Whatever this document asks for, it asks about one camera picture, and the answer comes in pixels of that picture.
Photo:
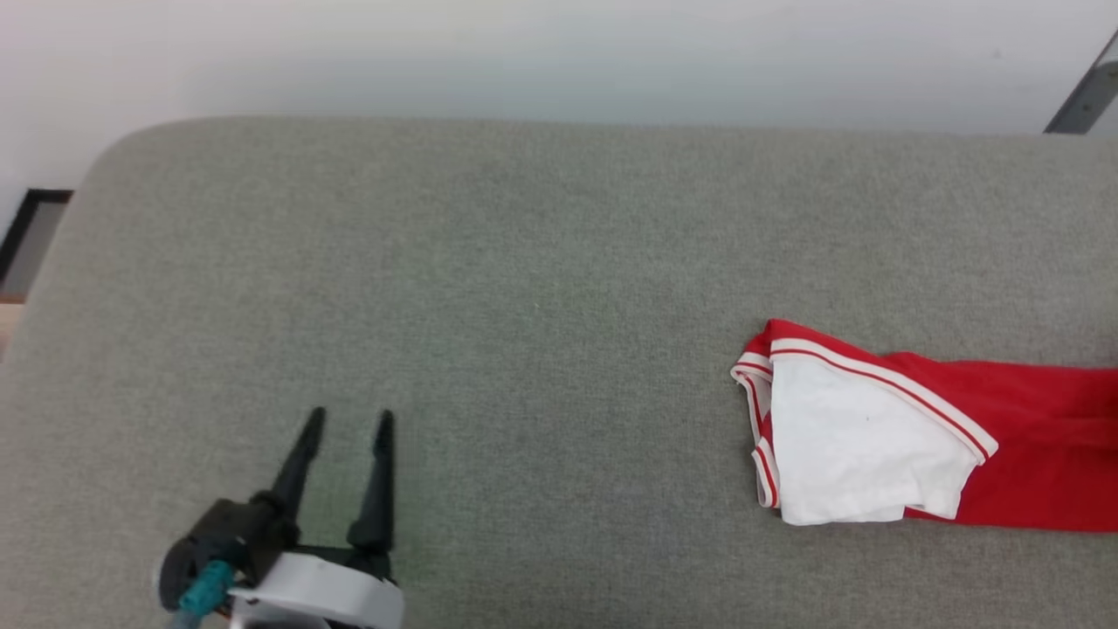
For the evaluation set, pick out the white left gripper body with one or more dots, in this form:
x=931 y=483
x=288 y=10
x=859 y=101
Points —
x=332 y=598

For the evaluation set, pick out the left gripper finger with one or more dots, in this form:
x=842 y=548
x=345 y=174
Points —
x=299 y=463
x=377 y=489

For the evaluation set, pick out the red and white basketball jersey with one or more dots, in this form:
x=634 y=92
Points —
x=873 y=437

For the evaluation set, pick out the grey fabric sofa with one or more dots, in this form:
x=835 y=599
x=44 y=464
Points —
x=524 y=306

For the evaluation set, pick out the black framed panel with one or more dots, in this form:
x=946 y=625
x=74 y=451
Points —
x=22 y=236

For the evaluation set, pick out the grey metal bar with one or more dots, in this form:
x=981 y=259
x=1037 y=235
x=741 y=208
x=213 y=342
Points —
x=1087 y=92

